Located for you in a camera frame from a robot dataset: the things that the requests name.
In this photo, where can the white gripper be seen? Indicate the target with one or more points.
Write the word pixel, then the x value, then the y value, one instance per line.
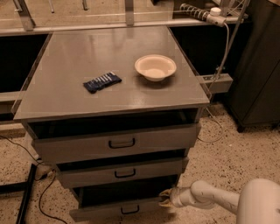
pixel 175 197

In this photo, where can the grey bottom drawer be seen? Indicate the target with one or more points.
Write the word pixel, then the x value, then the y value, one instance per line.
pixel 122 198

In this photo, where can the grey drawer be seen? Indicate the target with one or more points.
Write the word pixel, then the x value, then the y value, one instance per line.
pixel 67 149
pixel 122 172
pixel 122 198

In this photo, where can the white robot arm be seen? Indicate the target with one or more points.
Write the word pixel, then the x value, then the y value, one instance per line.
pixel 258 202

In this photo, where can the grey middle drawer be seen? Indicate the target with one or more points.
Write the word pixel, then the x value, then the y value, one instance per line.
pixel 122 172

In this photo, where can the grey drawer cabinet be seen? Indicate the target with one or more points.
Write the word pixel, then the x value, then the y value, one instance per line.
pixel 56 104

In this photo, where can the grey top drawer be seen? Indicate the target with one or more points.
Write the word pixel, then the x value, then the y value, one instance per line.
pixel 67 149

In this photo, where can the dark side cabinet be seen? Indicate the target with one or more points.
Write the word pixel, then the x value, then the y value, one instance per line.
pixel 254 97

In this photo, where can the blue snack packet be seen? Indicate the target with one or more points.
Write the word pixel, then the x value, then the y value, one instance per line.
pixel 101 82

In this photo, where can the white power strip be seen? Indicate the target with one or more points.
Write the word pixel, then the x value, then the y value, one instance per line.
pixel 212 16

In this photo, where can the grey metal rail bracket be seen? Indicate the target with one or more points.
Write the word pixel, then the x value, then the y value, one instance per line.
pixel 215 86

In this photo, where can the black metal floor frame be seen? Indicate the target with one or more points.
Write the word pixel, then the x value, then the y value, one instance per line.
pixel 24 187

